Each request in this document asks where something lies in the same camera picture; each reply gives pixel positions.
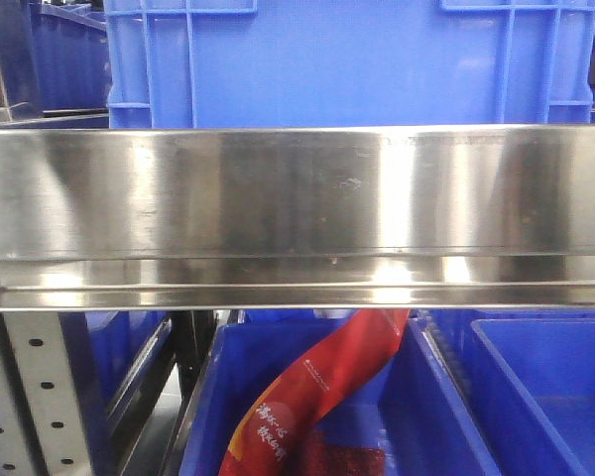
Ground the blue bin lower centre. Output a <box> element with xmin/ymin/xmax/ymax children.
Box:
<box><xmin>178</xmin><ymin>319</ymin><xmax>501</xmax><ymax>475</ymax></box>

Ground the blue bin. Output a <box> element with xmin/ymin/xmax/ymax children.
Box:
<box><xmin>425</xmin><ymin>307</ymin><xmax>595</xmax><ymax>476</ymax></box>
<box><xmin>59</xmin><ymin>311</ymin><xmax>174</xmax><ymax>475</ymax></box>
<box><xmin>178</xmin><ymin>319</ymin><xmax>501</xmax><ymax>475</ymax></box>

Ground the blue bin lower left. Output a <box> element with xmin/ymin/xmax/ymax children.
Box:
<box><xmin>59</xmin><ymin>311</ymin><xmax>174</xmax><ymax>475</ymax></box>

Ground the blue bin lower right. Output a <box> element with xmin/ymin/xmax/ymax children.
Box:
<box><xmin>425</xmin><ymin>307</ymin><xmax>595</xmax><ymax>476</ymax></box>

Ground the red snack bag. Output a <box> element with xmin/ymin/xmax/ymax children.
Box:
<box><xmin>219</xmin><ymin>308</ymin><xmax>411</xmax><ymax>475</ymax></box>

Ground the large blue crate on shelf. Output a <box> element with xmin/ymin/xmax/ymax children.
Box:
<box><xmin>104</xmin><ymin>1</ymin><xmax>595</xmax><ymax>129</ymax></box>

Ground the dark blue crate upper left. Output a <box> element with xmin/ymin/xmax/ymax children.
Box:
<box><xmin>0</xmin><ymin>1</ymin><xmax>112</xmax><ymax>120</ymax></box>

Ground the perforated metal upright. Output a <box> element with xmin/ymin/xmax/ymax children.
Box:
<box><xmin>0</xmin><ymin>311</ymin><xmax>114</xmax><ymax>475</ymax></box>

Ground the stainless steel shelf rail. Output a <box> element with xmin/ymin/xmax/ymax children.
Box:
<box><xmin>0</xmin><ymin>125</ymin><xmax>595</xmax><ymax>311</ymax></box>

